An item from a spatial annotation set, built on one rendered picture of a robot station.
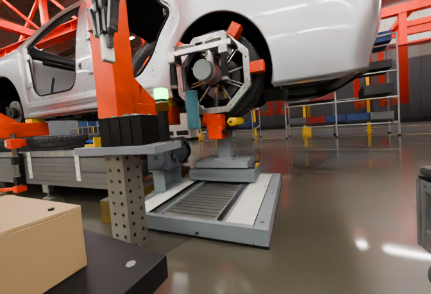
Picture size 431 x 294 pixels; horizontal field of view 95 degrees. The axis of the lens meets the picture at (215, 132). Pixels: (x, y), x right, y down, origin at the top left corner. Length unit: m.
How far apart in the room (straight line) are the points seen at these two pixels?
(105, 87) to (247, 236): 1.10
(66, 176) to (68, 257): 1.50
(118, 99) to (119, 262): 1.01
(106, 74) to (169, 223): 0.90
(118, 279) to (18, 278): 0.12
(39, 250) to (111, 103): 1.02
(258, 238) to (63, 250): 0.68
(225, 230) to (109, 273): 0.61
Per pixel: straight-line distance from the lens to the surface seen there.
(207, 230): 0.97
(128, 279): 0.37
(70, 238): 0.41
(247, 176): 1.39
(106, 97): 1.35
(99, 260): 0.44
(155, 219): 1.10
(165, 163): 1.30
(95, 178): 1.64
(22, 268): 0.39
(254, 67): 1.34
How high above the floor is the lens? 0.51
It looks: 3 degrees down
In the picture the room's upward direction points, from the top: 4 degrees counter-clockwise
